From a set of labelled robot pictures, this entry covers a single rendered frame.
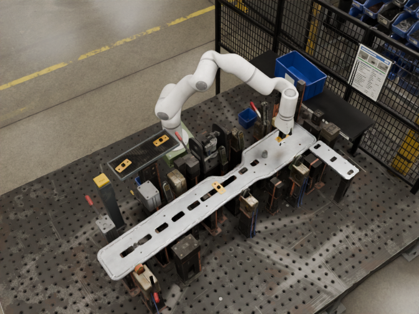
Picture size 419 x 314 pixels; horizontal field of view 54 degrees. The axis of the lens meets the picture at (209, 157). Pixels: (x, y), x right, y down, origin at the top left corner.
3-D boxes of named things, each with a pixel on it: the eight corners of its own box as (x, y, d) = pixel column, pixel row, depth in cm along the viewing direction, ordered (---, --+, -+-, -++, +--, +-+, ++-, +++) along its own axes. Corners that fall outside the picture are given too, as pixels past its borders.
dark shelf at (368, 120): (350, 142, 241) (351, 139, 239) (245, 65, 285) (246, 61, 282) (374, 124, 249) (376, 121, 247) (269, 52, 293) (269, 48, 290)
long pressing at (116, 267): (117, 288, 192) (116, 286, 190) (93, 253, 202) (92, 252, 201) (319, 141, 244) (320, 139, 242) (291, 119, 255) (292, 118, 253)
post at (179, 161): (183, 205, 252) (178, 166, 220) (178, 200, 254) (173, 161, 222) (189, 201, 253) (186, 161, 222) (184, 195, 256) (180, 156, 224)
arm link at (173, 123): (158, 127, 252) (153, 101, 232) (168, 104, 262) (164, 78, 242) (178, 131, 251) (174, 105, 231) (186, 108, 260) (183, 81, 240)
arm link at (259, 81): (246, 64, 215) (288, 96, 226) (242, 85, 205) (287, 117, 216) (257, 54, 208) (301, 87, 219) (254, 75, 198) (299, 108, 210)
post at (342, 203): (340, 209, 248) (353, 182, 225) (327, 197, 253) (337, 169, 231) (348, 204, 250) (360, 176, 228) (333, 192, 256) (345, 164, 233)
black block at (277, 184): (273, 219, 245) (279, 192, 222) (260, 207, 250) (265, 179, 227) (282, 212, 248) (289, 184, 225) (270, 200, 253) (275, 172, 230)
